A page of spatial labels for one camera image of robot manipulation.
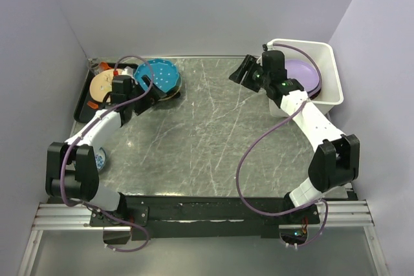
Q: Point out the yellow rimmed plate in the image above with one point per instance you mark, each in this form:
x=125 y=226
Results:
x=171 y=89

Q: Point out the clear glass cup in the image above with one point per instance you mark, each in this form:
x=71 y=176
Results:
x=94 y=66

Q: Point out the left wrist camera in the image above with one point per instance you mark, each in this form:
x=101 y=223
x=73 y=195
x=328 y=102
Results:
x=127 y=71

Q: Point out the orange plastic spoon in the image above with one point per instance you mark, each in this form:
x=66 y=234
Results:
x=103 y=66

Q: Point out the white plastic bin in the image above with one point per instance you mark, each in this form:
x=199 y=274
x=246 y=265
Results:
x=322 y=55

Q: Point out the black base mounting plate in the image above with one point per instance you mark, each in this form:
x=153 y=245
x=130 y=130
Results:
x=163 y=217

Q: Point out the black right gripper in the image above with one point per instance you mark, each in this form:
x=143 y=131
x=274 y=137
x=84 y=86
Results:
x=239 y=74

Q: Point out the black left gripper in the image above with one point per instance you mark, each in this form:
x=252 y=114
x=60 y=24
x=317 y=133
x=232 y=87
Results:
x=148 y=101

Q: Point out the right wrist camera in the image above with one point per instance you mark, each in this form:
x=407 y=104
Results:
x=268 y=46

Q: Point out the orange plastic fork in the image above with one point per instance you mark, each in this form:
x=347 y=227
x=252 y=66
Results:
x=92 y=105

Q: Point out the blue patterned small bowl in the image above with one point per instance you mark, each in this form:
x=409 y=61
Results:
x=100 y=159

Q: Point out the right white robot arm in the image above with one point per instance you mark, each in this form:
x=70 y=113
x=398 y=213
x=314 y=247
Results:
x=336 y=157

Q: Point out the black serving tray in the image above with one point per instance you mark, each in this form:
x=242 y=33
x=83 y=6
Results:
x=83 y=113

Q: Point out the blue polka dot plate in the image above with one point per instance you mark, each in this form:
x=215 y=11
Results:
x=163 y=70

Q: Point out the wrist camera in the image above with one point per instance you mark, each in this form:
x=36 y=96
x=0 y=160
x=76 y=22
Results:
x=268 y=46
x=127 y=71

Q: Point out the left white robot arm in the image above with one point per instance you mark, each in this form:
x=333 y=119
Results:
x=71 y=170

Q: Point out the lilac plastic bear plate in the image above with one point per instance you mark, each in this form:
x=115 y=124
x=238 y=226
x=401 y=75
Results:
x=304 y=73

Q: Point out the floral beige plate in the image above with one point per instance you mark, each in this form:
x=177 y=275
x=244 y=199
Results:
x=101 y=84

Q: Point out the aluminium rail frame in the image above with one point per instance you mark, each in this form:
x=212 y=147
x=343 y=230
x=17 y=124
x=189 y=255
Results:
x=63 y=243

